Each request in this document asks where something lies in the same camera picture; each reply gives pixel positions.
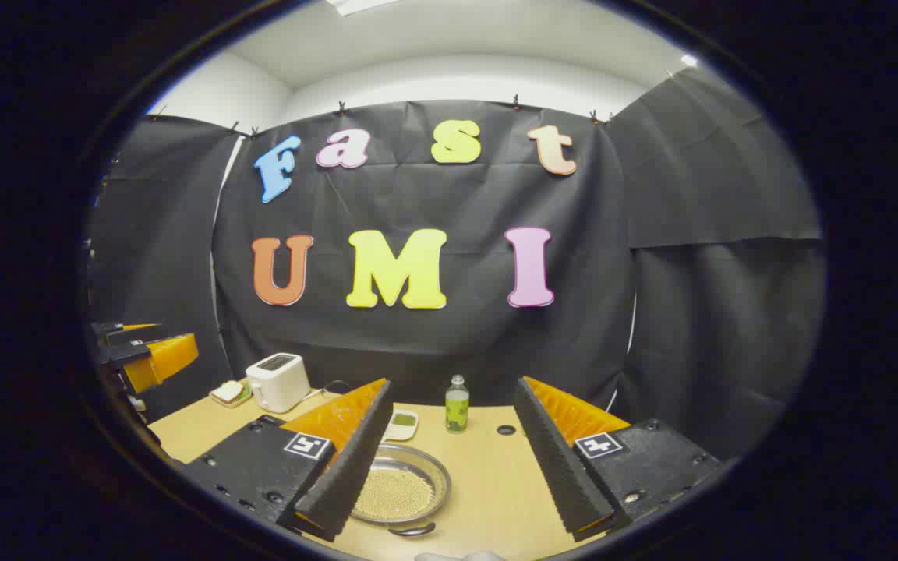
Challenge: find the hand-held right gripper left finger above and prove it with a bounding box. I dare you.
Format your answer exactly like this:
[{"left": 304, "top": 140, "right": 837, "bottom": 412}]
[{"left": 182, "top": 379, "right": 394, "bottom": 543}]

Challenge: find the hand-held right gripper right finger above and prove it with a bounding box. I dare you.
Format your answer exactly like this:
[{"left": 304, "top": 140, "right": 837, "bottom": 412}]
[{"left": 513, "top": 376, "right": 723, "bottom": 543}]

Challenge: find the pile of soybeans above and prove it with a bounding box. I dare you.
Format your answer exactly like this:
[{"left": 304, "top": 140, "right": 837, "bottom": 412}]
[{"left": 359, "top": 466, "right": 436, "bottom": 521}]

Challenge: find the stainless steel pot black handle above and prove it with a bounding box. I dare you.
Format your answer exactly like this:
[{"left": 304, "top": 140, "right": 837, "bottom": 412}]
[{"left": 350, "top": 443, "right": 452, "bottom": 539}]

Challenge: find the white divided dish with beans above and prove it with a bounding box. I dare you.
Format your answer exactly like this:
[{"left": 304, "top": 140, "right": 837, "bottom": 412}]
[{"left": 384, "top": 410, "right": 420, "bottom": 443}]

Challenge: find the small pale serving tray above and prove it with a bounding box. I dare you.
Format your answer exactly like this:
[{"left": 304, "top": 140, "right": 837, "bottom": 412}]
[{"left": 209, "top": 380, "right": 254, "bottom": 409}]

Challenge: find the green label drink bottle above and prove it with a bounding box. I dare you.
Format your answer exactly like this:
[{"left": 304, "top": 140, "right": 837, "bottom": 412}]
[{"left": 445, "top": 375, "right": 471, "bottom": 434}]

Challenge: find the white toaster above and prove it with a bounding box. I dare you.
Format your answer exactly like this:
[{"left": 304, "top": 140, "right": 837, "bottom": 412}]
[{"left": 246, "top": 353, "right": 312, "bottom": 414}]

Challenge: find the ceiling light panel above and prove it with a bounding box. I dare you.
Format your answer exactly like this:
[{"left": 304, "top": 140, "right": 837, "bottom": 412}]
[{"left": 327, "top": 0, "right": 401, "bottom": 16}]

